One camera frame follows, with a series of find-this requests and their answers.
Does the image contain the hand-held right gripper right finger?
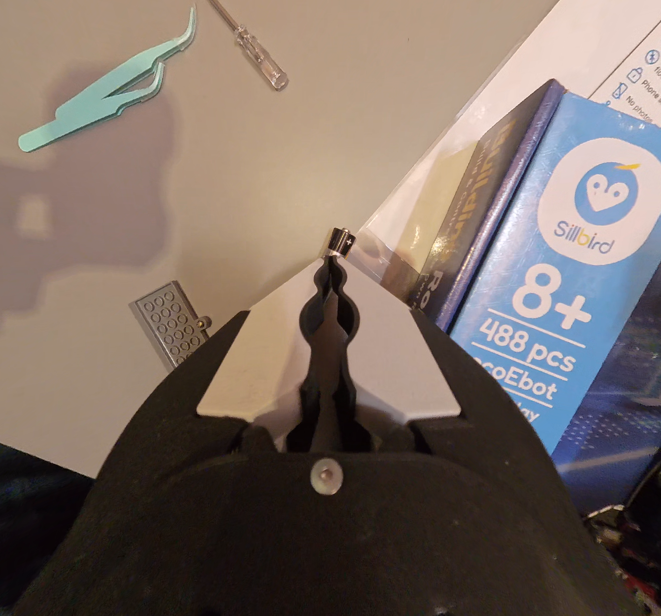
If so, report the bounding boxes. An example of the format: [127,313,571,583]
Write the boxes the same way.
[345,265,462,430]

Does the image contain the black gold battery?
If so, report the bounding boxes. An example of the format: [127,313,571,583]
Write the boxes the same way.
[322,226,358,261]

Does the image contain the teal tweezers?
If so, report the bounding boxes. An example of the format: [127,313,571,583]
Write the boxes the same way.
[17,4,198,153]

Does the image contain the blue robot kit box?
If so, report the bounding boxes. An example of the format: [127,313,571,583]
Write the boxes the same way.
[407,79,661,515]

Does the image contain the grey studded battery box cover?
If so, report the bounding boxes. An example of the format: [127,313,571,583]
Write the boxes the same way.
[128,280,216,372]

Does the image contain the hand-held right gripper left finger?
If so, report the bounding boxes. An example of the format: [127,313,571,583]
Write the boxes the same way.
[197,263,317,432]

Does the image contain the small clear-handled screwdriver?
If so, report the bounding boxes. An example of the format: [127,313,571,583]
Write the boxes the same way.
[203,0,290,92]

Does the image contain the white instruction sheet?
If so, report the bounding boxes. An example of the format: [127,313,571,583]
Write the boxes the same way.
[356,0,661,297]

